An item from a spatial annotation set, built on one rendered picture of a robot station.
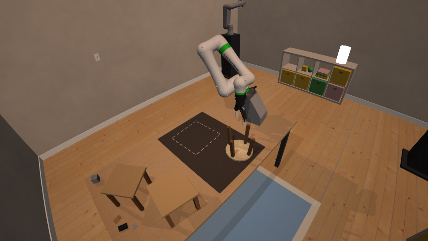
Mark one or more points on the dark brown rectangular mat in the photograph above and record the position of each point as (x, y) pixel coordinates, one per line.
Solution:
(200, 143)

